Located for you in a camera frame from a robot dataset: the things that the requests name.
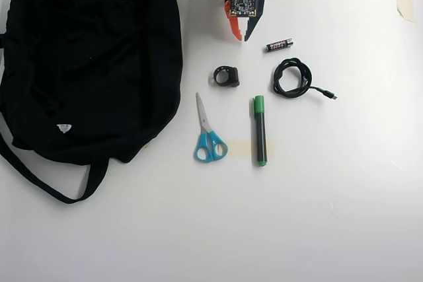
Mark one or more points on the bare camera circuit board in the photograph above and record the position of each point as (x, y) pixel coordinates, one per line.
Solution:
(241, 4)

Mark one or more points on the black fabric bag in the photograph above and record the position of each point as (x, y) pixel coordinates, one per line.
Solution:
(82, 64)

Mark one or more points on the black AAA battery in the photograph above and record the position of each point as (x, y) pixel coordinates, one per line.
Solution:
(279, 46)

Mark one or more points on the green capped black marker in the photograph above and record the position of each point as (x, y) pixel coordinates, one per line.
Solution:
(260, 130)

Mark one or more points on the wide beige masking tape strip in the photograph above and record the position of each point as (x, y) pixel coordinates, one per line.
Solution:
(239, 148)

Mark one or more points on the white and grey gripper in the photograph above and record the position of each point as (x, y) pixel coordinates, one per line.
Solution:
(235, 30)

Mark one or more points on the torn beige masking tape piece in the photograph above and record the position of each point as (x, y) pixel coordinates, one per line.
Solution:
(406, 1)

